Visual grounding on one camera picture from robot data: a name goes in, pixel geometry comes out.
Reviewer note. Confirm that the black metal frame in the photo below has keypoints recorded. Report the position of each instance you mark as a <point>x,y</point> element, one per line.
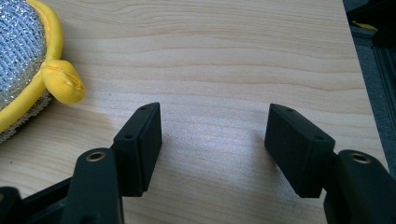
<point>378,37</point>

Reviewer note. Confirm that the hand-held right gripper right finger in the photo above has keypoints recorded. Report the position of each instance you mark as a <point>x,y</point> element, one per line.
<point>297,149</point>

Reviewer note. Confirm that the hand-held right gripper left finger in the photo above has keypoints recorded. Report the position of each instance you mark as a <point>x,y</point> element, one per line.
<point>137,155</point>

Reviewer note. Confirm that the yellow-rimmed silver scouring pad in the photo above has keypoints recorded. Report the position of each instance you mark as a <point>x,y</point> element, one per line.
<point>21,56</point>

